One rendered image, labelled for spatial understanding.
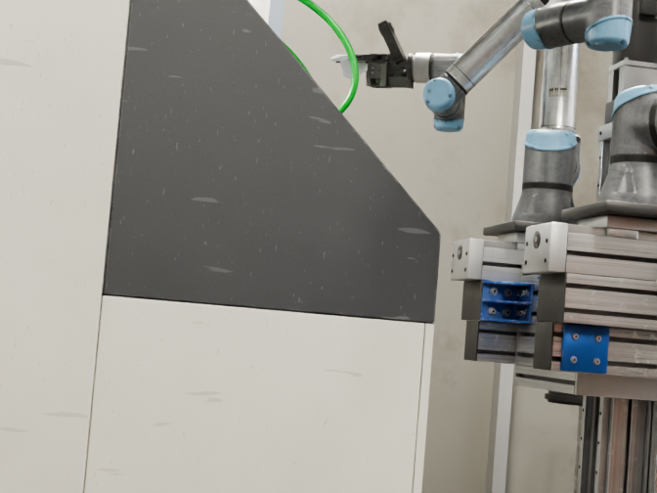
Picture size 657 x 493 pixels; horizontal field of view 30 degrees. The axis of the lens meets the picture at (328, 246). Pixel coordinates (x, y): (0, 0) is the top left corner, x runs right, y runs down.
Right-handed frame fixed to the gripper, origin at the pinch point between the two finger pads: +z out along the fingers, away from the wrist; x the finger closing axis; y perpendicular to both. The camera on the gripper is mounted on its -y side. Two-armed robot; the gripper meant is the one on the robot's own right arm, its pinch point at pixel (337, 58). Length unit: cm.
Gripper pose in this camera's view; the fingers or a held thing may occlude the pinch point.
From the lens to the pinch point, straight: 315.7
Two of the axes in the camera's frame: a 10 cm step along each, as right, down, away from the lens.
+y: -0.4, 10.0, 0.6
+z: -9.6, -0.6, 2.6
